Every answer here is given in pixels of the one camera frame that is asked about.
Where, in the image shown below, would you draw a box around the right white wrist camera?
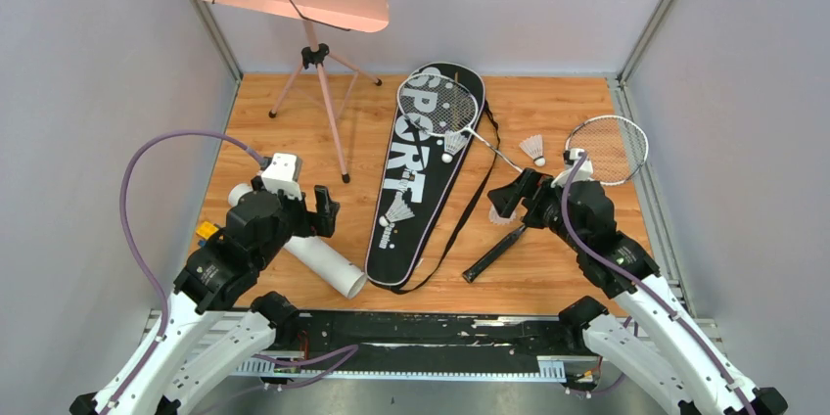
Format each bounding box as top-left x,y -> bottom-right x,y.
552,148 -> 594,187

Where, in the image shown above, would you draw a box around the yellow blue toy block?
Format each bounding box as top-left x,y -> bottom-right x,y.
195,221 -> 219,247

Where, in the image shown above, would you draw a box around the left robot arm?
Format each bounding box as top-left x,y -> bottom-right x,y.
69,184 -> 340,414

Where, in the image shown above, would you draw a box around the shuttlecock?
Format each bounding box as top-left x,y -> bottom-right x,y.
519,134 -> 546,166
441,131 -> 469,163
488,206 -> 516,225

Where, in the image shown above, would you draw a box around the white racket on bag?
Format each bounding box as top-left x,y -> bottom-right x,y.
396,72 -> 522,172

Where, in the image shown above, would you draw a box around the black sport racket bag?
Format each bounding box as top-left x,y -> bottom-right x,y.
364,62 -> 502,296

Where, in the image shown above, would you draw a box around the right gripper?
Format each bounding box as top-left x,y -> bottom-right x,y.
486,168 -> 584,254

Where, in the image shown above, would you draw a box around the white racket red strings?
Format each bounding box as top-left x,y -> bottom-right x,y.
462,115 -> 650,284

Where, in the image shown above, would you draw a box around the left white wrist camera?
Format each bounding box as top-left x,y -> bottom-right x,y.
260,153 -> 302,200

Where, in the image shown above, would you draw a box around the white shuttlecock tube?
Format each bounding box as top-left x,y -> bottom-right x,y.
227,183 -> 369,300

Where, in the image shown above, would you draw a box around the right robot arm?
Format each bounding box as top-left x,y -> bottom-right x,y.
487,168 -> 789,414

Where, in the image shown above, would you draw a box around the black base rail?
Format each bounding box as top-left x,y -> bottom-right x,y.
139,307 -> 721,393

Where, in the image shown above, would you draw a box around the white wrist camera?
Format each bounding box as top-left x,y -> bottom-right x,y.
260,153 -> 302,200
552,148 -> 594,187

